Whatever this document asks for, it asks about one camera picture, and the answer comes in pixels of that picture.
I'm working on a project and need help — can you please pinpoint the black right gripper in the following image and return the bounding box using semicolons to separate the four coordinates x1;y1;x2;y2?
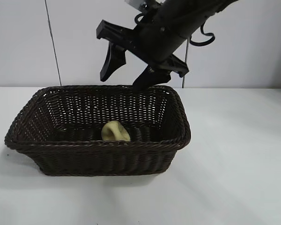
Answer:
96;14;197;91

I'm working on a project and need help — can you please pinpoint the pale yellow egg yolk pastry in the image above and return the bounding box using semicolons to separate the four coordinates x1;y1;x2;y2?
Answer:
101;120;131;142

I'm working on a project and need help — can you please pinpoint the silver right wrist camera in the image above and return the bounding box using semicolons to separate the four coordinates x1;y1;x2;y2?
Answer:
126;0;148;11

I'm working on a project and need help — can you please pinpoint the dark brown wicker basket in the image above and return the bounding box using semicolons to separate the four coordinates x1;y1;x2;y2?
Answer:
4;84;192;177

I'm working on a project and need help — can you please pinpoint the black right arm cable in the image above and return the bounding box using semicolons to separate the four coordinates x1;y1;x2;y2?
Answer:
133;11;148;24
189;21;216;46

